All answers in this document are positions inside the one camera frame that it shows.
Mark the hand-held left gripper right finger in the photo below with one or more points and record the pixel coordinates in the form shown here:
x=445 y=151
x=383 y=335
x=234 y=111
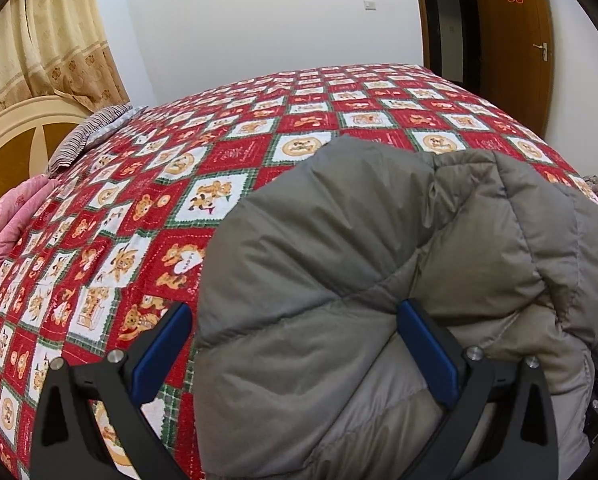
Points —
x=429 y=355

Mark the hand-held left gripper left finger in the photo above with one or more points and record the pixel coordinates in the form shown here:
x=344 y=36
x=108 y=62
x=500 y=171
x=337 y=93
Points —
x=161 y=355

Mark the grey puffer jacket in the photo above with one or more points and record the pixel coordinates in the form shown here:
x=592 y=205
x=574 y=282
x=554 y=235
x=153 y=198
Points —
x=379 y=260

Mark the pink quilt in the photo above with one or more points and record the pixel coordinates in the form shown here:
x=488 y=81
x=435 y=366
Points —
x=14 y=220

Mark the red bear print bedspread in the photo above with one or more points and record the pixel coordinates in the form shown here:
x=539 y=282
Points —
x=229 y=150

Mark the striped pillow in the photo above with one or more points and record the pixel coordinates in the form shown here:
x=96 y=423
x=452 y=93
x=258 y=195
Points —
x=86 y=132

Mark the cream wooden headboard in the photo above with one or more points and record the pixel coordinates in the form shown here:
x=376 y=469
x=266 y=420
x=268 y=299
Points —
x=24 y=130

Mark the wooden door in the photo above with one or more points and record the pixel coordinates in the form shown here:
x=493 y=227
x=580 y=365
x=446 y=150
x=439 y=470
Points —
x=509 y=75

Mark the beige patterned curtain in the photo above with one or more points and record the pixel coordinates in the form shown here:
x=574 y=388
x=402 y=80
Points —
x=44 y=35

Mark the dark wooden door frame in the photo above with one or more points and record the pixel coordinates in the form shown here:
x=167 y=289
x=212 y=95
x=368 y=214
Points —
x=418 y=15

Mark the white wall switch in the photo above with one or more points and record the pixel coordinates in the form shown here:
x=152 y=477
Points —
x=370 y=5

